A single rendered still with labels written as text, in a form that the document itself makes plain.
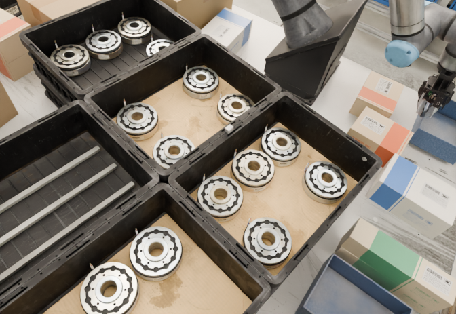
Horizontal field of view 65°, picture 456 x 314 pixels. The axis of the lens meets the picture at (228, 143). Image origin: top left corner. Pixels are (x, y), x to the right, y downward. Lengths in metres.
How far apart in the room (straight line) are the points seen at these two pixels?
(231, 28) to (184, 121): 0.50
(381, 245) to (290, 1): 0.70
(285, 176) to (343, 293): 0.31
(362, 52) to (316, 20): 1.70
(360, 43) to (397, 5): 1.95
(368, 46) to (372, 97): 1.66
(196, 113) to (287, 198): 0.33
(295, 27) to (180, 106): 0.42
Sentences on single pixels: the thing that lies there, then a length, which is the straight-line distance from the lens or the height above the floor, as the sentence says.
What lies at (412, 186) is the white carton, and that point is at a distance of 1.08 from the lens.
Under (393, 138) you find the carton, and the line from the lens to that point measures 1.18.
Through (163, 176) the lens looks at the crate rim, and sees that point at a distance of 0.75.
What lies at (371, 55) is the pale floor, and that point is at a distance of 2.83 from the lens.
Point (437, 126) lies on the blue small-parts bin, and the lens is 1.38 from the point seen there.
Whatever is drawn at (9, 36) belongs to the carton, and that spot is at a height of 0.85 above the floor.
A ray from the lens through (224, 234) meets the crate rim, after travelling 0.69.
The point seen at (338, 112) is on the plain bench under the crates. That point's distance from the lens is 1.27.
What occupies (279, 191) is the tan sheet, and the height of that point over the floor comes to 0.83.
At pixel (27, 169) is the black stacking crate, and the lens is 0.94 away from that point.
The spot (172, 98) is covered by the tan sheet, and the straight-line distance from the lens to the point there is 1.02.
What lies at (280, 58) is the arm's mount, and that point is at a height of 0.83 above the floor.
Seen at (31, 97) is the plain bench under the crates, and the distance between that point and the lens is 1.28.
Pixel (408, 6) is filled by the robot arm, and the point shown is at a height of 1.15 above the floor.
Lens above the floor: 1.57
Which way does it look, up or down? 53 degrees down
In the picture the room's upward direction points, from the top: 10 degrees clockwise
